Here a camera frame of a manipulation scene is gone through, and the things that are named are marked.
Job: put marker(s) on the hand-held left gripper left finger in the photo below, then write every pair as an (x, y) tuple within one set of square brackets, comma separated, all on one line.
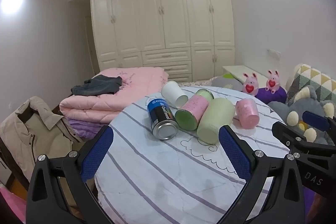
[(95, 154)]

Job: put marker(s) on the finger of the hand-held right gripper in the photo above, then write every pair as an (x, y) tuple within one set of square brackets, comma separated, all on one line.
[(286, 132), (316, 120)]

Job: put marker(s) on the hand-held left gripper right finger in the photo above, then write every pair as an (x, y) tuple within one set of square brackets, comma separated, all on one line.
[(236, 154)]

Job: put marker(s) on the light green cup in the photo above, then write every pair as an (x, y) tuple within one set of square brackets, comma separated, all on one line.
[(215, 119)]

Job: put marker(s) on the small pink cup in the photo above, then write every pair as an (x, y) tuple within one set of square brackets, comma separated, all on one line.
[(246, 111)]

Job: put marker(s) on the tall pink cup green lid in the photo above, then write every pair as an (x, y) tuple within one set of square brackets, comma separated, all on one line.
[(194, 107)]

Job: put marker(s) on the white paper cup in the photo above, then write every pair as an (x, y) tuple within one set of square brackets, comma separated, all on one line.
[(170, 91)]

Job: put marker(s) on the grey plush toy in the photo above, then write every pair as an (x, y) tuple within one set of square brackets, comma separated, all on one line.
[(311, 98)]

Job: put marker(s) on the folded purple blanket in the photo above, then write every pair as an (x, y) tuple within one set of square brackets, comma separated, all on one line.
[(86, 127)]

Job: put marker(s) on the purple cushion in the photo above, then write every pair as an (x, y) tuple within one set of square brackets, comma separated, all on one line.
[(273, 96)]

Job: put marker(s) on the geometric patterned pillow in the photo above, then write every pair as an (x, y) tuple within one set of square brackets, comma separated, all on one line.
[(312, 77)]

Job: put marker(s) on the pink bunny plush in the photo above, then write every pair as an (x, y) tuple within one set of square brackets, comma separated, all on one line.
[(250, 86), (272, 82)]

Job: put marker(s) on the beige jacket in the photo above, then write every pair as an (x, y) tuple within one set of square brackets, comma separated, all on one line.
[(39, 134)]

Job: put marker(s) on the striped white tablecloth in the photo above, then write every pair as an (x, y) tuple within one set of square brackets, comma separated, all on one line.
[(157, 174)]

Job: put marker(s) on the dark grey garment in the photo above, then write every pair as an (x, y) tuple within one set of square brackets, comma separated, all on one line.
[(99, 85)]

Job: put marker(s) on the grey round cushion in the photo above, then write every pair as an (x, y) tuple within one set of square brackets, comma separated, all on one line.
[(227, 82)]

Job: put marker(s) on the blue and black can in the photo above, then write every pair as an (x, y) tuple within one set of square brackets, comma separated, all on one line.
[(160, 115)]

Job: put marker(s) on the white bedside cabinet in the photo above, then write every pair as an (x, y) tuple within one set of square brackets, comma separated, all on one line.
[(236, 70)]

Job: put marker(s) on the folded pink quilt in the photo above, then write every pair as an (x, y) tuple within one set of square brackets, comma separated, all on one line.
[(141, 82)]

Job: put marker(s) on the dark wooden chair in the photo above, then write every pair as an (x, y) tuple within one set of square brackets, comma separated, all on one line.
[(10, 161)]

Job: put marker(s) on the pink cloth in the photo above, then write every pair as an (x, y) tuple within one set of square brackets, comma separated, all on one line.
[(11, 205)]

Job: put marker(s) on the cream wardrobe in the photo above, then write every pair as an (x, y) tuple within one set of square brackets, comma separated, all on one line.
[(162, 16)]

